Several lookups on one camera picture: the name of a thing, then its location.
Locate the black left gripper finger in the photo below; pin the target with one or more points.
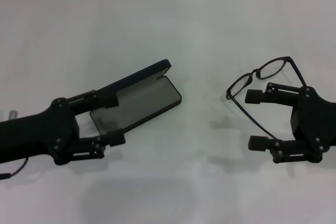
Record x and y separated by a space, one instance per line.
115 138
111 101

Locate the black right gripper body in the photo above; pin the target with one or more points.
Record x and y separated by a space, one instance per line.
315 121

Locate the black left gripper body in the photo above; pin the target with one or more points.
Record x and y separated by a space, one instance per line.
39 134

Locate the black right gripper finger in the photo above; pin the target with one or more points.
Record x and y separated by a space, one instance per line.
256 96
258 142

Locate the black glasses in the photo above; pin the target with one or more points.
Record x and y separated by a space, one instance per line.
254 71

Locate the black glasses case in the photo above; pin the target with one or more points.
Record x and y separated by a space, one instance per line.
147 103

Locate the silver left gripper connector stud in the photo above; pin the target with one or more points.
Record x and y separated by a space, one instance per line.
12 114

